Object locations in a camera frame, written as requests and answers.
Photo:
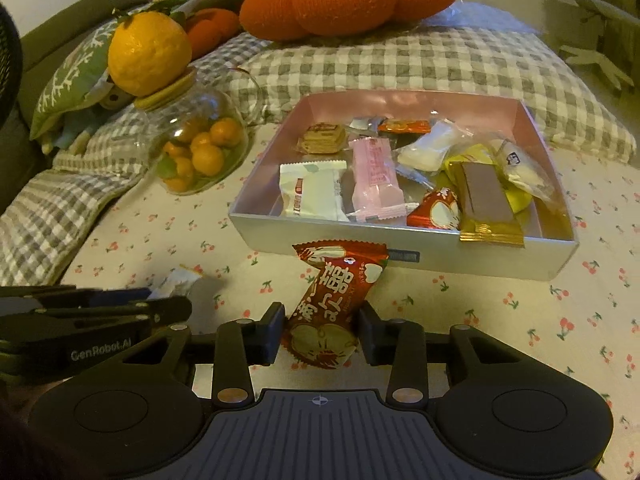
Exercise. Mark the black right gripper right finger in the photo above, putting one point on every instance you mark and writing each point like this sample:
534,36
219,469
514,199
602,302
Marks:
401,345

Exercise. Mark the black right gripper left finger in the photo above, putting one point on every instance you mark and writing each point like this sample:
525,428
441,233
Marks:
239,345

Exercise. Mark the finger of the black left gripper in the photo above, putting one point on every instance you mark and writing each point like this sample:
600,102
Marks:
66,297
160,312

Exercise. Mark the large red candy packet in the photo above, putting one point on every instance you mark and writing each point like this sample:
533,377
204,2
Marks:
318,331

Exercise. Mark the long gold snack bar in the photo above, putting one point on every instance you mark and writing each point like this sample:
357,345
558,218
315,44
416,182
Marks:
485,213

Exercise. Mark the clear barcode cake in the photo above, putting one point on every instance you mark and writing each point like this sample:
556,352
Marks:
430,150

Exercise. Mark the clear white cake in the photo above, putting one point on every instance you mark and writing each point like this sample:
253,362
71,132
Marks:
521,170

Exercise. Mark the orange biscuit snack packet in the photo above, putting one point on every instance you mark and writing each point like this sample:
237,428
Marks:
399,127

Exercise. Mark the yellow beef-flavour pastry packet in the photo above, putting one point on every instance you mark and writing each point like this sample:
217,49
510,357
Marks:
322,139

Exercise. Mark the silver foil snack packet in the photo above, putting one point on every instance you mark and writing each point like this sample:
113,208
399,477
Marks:
368,126

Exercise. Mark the white jam biscuit packet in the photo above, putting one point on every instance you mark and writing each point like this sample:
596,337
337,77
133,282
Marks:
177,283

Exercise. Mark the grey checked quilt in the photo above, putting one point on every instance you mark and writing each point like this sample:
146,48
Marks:
52,215

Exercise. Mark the small red candy packet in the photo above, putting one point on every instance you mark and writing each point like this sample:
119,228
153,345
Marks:
438,210

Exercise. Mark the pink wrapped snack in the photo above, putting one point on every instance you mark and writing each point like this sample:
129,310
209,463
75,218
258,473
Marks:
377,196

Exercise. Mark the white snack packet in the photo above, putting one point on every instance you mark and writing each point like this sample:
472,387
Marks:
313,189

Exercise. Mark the glass jar with kumquats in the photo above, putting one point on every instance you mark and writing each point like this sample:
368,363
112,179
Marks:
196,134

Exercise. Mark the yellow snack packet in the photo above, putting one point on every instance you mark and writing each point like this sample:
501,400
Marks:
478,152

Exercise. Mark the cherry print tablecloth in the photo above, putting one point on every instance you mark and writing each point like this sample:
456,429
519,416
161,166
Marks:
584,322

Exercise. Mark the green snowflake pillow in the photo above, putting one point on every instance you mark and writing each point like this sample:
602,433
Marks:
82,80

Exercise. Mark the large yellow citrus fruit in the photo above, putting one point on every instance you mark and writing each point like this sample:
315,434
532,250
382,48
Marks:
148,51

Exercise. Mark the small orange pumpkin cushion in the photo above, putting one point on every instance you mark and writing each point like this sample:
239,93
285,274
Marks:
209,28

